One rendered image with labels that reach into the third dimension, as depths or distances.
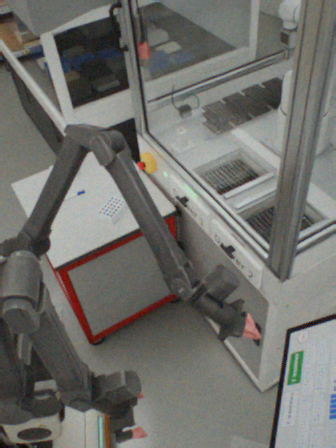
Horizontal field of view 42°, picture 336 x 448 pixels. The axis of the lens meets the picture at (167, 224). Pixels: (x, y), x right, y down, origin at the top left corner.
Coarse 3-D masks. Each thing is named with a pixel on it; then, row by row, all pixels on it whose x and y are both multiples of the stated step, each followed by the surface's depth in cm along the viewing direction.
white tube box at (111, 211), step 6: (114, 198) 198; (120, 198) 198; (108, 204) 197; (114, 204) 195; (120, 204) 196; (126, 204) 197; (102, 210) 193; (108, 210) 193; (114, 210) 193; (120, 210) 194; (102, 216) 192; (108, 216) 190; (114, 216) 191; (120, 216) 195; (108, 222) 193; (114, 222) 192
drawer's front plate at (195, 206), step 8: (176, 184) 183; (176, 192) 187; (184, 192) 179; (192, 200) 175; (192, 208) 178; (200, 208) 171; (192, 216) 182; (200, 216) 174; (208, 216) 169; (200, 224) 178; (208, 224) 172; (208, 232) 175
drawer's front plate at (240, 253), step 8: (216, 224) 164; (216, 232) 167; (224, 232) 161; (216, 240) 170; (224, 240) 163; (232, 240) 158; (240, 248) 155; (240, 256) 157; (248, 256) 153; (240, 264) 159; (248, 264) 154; (256, 264) 150; (248, 272) 157; (256, 272) 151; (256, 280) 154; (256, 288) 156
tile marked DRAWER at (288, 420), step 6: (294, 390) 112; (288, 396) 112; (294, 396) 111; (288, 402) 111; (294, 402) 110; (288, 408) 110; (294, 408) 108; (282, 414) 110; (288, 414) 109; (294, 414) 107; (282, 420) 109; (288, 420) 108; (294, 420) 106; (282, 426) 108; (288, 426) 107; (294, 426) 105
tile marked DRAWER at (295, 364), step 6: (294, 354) 120; (300, 354) 118; (294, 360) 118; (300, 360) 117; (294, 366) 117; (300, 366) 115; (288, 372) 118; (294, 372) 116; (300, 372) 114; (288, 378) 116; (294, 378) 114; (300, 378) 113; (288, 384) 115
